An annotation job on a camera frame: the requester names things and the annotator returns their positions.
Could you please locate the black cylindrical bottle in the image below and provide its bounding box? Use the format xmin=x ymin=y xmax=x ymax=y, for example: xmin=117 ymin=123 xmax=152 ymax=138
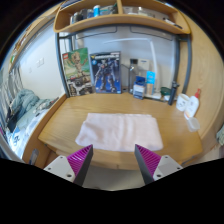
xmin=167 ymin=80 xmax=181 ymax=107

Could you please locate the green tree figure toy box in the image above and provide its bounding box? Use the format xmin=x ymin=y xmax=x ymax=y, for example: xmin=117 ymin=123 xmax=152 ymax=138
xmin=61 ymin=47 xmax=95 ymax=98

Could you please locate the wooden shelf unit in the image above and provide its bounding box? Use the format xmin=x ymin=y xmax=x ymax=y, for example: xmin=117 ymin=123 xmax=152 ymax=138
xmin=53 ymin=0 xmax=192 ymax=36

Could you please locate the white bottle with red cap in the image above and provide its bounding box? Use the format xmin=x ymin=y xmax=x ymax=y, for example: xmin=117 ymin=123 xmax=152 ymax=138
xmin=183 ymin=88 xmax=202 ymax=121

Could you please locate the light blue slim box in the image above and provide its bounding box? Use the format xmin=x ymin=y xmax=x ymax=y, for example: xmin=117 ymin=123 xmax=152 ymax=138
xmin=145 ymin=70 xmax=157 ymax=97

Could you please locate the dark green bowl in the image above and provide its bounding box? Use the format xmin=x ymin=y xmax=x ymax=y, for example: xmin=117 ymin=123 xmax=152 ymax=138
xmin=159 ymin=86 xmax=172 ymax=98

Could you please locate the bed with bluish bedding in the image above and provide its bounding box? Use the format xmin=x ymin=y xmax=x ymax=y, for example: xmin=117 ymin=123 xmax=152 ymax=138
xmin=0 ymin=88 xmax=61 ymax=161

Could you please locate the clear plastic container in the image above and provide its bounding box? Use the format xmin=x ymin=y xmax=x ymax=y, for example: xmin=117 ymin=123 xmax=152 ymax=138
xmin=186 ymin=116 xmax=202 ymax=133

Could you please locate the blue robot model kit box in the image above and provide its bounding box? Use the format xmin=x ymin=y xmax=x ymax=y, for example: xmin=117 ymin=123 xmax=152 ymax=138
xmin=89 ymin=50 xmax=123 ymax=95

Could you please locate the white desk lamp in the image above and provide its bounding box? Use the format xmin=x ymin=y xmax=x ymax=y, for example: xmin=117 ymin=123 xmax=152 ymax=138
xmin=102 ymin=36 xmax=162 ymax=100

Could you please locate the white wall switch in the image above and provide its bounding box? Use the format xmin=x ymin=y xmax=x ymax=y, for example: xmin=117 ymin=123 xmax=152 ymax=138
xmin=35 ymin=57 xmax=45 ymax=68

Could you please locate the white wall socket plate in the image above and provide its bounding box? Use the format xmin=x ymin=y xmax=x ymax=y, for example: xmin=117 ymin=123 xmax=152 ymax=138
xmin=138 ymin=58 xmax=151 ymax=78

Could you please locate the dark blue and white box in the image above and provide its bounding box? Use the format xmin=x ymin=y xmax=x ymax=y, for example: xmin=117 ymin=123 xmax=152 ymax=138
xmin=132 ymin=76 xmax=147 ymax=101

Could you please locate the clear bottle with black cap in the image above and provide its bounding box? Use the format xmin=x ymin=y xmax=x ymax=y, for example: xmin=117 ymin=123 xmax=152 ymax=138
xmin=128 ymin=58 xmax=140 ymax=93

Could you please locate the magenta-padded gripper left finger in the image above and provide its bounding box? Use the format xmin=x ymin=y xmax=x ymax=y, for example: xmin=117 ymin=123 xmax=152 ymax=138
xmin=43 ymin=143 xmax=95 ymax=187

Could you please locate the pale pink towel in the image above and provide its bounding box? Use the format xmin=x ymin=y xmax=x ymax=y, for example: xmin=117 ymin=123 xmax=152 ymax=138
xmin=75 ymin=112 xmax=165 ymax=153

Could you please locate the white mug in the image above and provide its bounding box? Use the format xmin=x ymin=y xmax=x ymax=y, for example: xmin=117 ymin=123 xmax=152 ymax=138
xmin=175 ymin=93 xmax=191 ymax=113

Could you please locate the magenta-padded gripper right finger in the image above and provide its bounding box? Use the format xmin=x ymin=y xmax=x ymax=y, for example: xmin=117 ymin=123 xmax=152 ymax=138
xmin=133 ymin=143 xmax=184 ymax=186

